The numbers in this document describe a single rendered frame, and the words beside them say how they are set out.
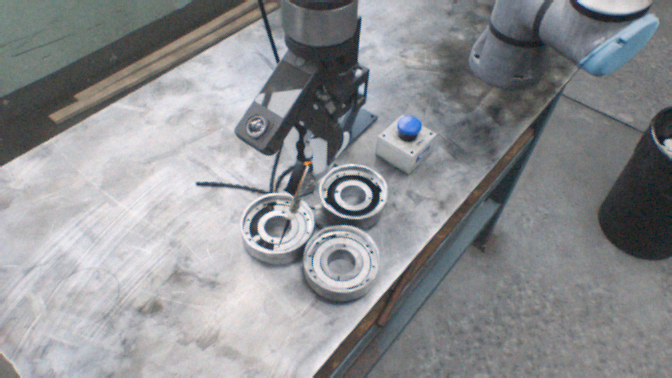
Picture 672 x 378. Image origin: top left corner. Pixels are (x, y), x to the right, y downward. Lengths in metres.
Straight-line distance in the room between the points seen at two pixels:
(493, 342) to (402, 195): 0.89
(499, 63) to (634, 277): 1.09
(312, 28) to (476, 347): 1.26
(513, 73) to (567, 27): 0.16
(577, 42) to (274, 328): 0.64
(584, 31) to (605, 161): 1.37
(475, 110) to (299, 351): 0.55
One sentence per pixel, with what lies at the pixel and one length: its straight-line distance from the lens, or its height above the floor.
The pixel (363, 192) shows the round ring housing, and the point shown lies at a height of 0.82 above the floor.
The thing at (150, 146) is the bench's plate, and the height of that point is 0.80.
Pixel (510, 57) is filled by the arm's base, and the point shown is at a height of 0.86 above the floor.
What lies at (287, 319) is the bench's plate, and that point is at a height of 0.80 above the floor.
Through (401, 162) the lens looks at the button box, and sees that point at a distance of 0.82.
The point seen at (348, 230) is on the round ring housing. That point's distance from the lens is 0.71.
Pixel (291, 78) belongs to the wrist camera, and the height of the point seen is 1.09.
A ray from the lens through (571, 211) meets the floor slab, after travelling 1.99.
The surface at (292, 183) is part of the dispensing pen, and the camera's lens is 0.64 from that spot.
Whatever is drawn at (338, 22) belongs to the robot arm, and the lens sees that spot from 0.48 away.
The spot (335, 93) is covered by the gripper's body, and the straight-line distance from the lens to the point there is 0.54.
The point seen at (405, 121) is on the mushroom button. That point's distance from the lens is 0.81.
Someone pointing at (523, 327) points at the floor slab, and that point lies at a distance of 1.67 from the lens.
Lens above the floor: 1.42
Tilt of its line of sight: 51 degrees down
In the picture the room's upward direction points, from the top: 3 degrees clockwise
